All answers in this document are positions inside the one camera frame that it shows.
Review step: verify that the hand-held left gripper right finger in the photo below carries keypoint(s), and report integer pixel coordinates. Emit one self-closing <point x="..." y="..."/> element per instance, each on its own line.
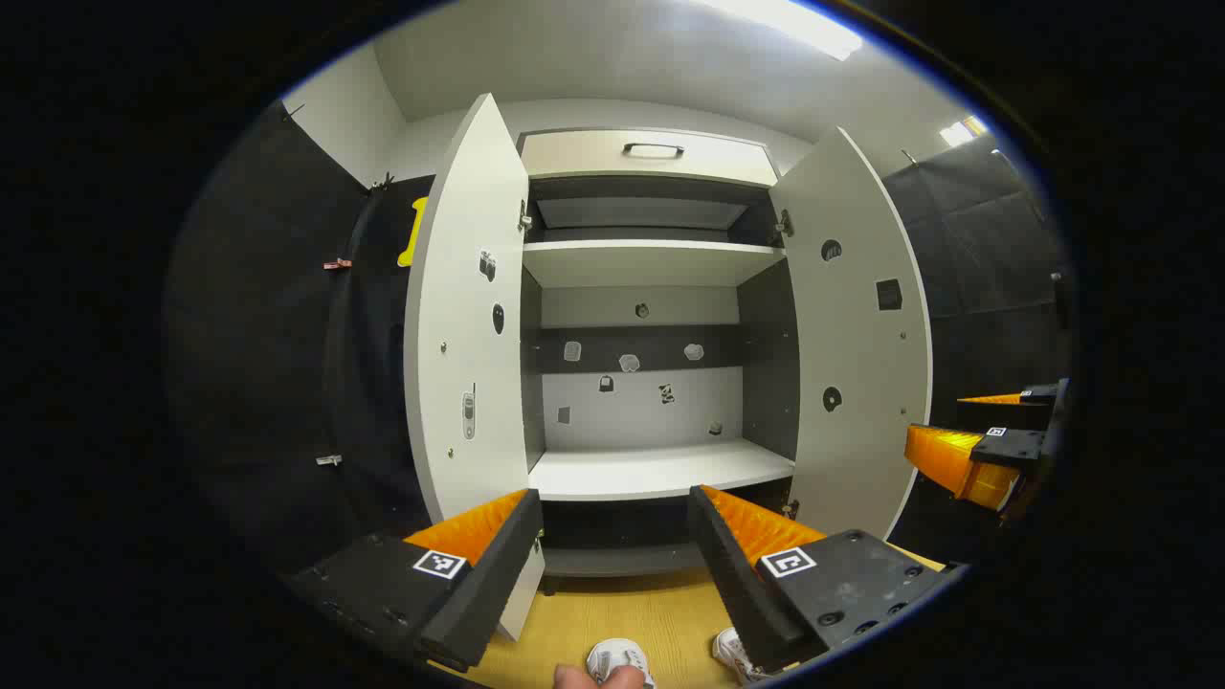
<point x="737" y="574"/>

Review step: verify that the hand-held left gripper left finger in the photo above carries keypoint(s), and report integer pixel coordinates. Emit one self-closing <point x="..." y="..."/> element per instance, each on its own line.
<point x="493" y="574"/>

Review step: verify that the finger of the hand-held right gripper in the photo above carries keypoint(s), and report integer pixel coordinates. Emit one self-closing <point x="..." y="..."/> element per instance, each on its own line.
<point x="957" y="464"/>
<point x="995" y="416"/>

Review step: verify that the white canvas shoe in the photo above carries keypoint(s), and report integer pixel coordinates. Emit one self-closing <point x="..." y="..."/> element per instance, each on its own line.
<point x="732" y="651"/>
<point x="617" y="660"/>

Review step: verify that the white cabinet door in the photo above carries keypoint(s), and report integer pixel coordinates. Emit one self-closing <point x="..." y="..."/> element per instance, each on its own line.
<point x="852" y="325"/>
<point x="459" y="316"/>

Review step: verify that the white shoe cabinet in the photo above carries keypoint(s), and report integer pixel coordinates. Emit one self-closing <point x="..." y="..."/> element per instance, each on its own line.
<point x="636" y="411"/>

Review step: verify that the white cabinet shelf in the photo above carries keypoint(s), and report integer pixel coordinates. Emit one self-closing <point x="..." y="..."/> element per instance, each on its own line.
<point x="651" y="260"/>
<point x="660" y="471"/>

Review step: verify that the beige cabinet drawer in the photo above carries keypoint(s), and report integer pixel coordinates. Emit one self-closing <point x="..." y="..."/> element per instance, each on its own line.
<point x="593" y="158"/>

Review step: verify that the small ceiling light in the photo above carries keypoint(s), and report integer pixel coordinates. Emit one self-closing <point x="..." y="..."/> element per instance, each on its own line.
<point x="962" y="130"/>

